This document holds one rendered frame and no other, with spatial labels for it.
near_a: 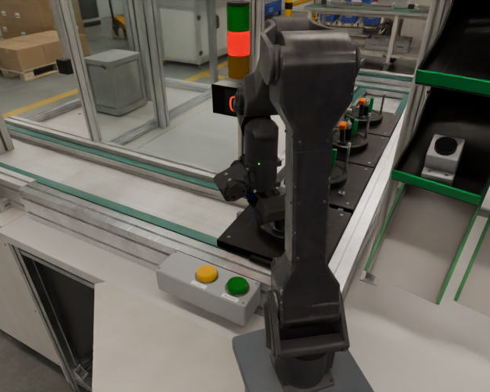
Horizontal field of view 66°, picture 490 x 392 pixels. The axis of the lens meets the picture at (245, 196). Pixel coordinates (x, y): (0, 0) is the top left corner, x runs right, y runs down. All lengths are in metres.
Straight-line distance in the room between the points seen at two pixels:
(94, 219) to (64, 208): 0.10
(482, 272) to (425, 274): 0.09
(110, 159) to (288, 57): 1.01
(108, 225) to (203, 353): 0.38
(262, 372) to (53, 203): 0.75
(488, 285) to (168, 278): 0.59
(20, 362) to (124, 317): 1.21
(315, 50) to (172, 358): 0.62
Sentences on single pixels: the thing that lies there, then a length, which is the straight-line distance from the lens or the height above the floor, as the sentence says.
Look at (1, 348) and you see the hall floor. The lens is 2.14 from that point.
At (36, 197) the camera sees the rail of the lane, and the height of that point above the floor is 0.95.
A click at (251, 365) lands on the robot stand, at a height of 1.06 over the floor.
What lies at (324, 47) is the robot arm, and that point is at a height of 1.44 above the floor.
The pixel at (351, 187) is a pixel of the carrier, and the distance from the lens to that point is 1.06.
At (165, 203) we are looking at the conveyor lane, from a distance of 1.08.
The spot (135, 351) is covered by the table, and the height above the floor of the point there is 0.86.
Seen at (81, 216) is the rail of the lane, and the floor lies 0.95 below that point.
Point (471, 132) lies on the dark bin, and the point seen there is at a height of 1.25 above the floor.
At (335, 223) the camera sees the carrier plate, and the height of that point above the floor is 0.97.
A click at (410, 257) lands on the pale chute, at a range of 0.77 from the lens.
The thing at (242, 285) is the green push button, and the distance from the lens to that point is 0.74.
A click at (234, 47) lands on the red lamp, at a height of 1.33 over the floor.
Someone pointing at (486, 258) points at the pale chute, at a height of 1.05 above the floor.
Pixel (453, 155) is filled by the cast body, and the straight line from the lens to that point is 0.64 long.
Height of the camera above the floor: 1.51
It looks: 33 degrees down
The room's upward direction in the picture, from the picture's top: straight up
